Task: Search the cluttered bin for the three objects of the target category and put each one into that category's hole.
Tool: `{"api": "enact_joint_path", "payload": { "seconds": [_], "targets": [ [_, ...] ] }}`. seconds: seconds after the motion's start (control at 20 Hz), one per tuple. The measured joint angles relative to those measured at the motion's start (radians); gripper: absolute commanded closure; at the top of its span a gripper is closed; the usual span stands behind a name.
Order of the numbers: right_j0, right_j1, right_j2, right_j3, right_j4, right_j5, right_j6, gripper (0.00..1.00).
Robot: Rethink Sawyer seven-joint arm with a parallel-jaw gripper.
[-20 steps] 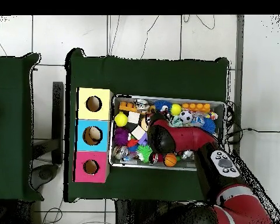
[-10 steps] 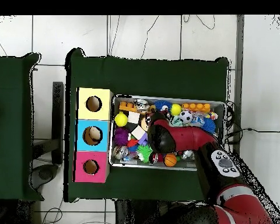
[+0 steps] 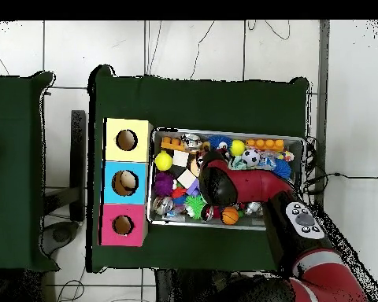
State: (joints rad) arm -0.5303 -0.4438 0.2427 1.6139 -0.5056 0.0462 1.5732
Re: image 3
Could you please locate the blue spiky monster toy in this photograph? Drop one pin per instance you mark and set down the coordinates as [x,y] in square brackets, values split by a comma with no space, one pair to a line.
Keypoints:
[218,142]

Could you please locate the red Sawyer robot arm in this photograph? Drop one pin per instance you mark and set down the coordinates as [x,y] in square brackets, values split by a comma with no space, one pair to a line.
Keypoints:
[255,185]

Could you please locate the clear mesh bin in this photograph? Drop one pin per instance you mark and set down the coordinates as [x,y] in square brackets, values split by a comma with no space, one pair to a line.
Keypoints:
[182,221]

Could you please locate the wooden box with three holes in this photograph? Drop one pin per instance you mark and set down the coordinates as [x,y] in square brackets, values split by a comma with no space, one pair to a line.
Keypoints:
[126,185]

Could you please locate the purple spiky monster toy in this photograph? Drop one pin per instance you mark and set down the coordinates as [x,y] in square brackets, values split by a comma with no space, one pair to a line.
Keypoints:
[163,184]

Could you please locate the mint green cloth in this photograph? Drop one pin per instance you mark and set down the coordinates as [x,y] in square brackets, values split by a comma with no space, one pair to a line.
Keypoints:
[236,162]

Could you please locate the plain yellow ball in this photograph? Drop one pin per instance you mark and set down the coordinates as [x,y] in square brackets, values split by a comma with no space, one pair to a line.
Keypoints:
[237,147]

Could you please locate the black and white soccer ball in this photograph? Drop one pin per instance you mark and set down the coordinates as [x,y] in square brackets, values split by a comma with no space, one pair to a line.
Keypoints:
[250,157]

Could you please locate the orange basketball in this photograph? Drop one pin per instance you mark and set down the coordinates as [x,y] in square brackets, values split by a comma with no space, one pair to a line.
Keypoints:
[229,215]

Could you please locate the dark green tablecloth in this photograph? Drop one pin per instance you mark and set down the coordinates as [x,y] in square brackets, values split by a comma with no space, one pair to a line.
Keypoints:
[201,103]

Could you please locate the orange four-stud building block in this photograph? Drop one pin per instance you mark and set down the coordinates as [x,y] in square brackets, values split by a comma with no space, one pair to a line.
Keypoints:
[264,144]

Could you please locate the blue spiky ball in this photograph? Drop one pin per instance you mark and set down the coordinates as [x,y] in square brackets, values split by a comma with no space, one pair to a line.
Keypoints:
[283,168]

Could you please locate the black stand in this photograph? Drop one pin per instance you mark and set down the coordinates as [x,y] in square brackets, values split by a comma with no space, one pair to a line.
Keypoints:
[78,157]

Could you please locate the grey stand foot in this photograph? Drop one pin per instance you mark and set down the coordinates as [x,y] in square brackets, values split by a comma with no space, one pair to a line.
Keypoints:
[61,234]

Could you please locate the side table with green cloth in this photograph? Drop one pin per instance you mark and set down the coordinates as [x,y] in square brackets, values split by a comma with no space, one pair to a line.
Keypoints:
[12,173]

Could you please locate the grey floor rail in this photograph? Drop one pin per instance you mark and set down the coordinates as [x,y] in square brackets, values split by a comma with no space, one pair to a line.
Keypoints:
[323,94]

